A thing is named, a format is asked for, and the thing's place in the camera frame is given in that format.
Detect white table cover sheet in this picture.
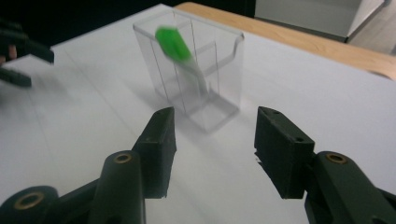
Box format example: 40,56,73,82
0,3,396,224

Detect clear acrylic pen holder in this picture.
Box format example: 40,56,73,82
133,8,246,135

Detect green highlighter pen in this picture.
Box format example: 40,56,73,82
154,26,209,98

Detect white cabinet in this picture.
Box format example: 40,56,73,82
254,0,389,44

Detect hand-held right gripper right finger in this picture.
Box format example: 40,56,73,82
254,105,316,200

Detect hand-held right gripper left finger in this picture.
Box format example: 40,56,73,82
132,106,177,200

